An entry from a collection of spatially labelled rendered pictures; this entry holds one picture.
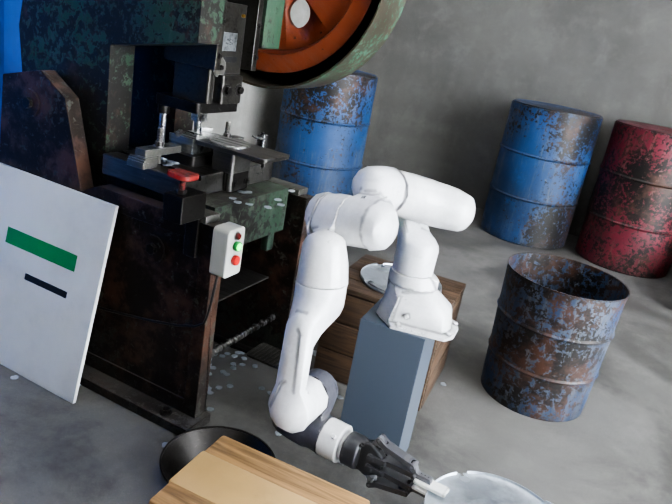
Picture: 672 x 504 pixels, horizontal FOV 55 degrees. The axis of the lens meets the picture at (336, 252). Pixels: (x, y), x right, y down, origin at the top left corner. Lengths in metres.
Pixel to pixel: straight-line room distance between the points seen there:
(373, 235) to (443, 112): 3.85
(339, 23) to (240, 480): 1.42
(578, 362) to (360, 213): 1.21
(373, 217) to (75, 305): 1.03
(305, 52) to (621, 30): 3.06
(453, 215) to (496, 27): 3.54
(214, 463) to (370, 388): 0.60
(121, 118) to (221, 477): 1.15
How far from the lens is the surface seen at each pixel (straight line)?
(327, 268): 1.33
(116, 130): 2.06
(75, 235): 2.03
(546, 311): 2.25
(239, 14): 2.00
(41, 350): 2.16
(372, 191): 1.42
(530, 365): 2.34
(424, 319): 1.72
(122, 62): 2.03
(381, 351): 1.75
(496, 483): 1.53
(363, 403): 1.84
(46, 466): 1.88
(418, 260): 1.68
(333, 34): 2.17
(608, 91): 4.91
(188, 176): 1.64
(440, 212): 1.59
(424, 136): 5.20
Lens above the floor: 1.18
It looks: 20 degrees down
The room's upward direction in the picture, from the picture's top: 10 degrees clockwise
